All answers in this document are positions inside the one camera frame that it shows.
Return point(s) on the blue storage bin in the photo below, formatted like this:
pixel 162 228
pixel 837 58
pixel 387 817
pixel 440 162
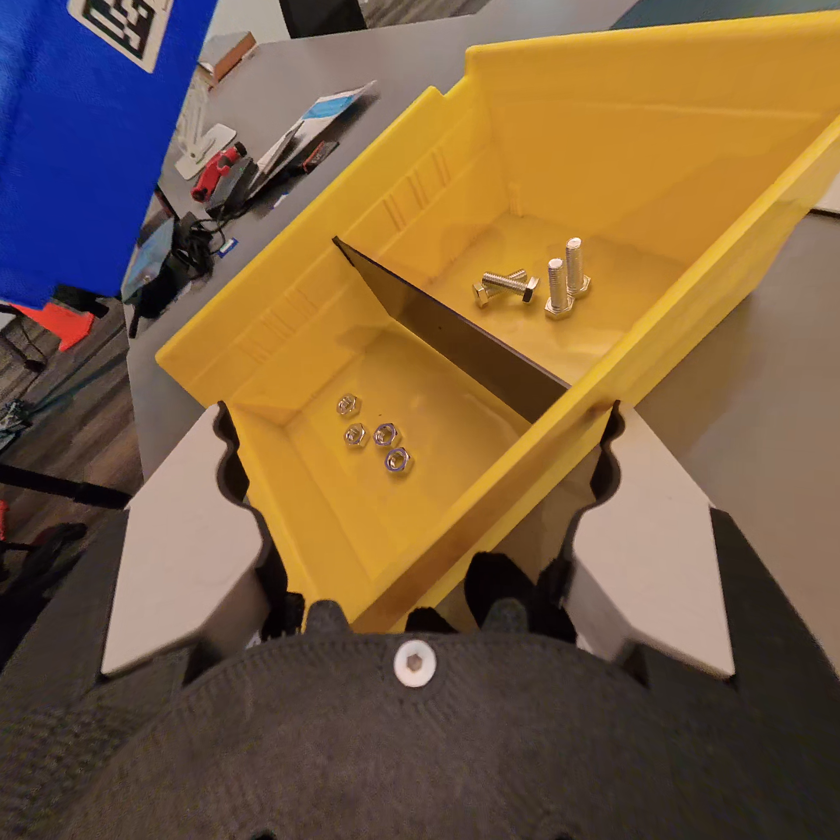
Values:
pixel 79 164

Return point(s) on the black easel stand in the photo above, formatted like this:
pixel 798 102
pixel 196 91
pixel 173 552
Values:
pixel 65 489

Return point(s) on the black flat case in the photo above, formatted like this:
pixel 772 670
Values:
pixel 233 187

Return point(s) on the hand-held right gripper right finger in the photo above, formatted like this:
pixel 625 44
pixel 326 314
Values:
pixel 649 571

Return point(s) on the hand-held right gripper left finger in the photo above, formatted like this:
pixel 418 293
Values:
pixel 184 558

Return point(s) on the black flat card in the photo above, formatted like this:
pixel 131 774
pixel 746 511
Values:
pixel 321 154

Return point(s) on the black bin divider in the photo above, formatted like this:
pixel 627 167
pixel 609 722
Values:
pixel 446 334

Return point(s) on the silver hex nut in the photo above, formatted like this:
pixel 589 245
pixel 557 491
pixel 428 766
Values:
pixel 388 460
pixel 376 434
pixel 348 436

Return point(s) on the yellow storage bin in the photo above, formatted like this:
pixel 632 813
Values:
pixel 590 164

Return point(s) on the white and blue leaflet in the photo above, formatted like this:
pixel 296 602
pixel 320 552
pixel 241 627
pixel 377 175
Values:
pixel 328 105

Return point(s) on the brown edged desk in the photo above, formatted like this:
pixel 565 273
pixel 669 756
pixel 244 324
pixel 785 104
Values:
pixel 233 56

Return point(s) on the orange traffic cone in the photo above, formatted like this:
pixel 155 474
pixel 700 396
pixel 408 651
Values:
pixel 59 325

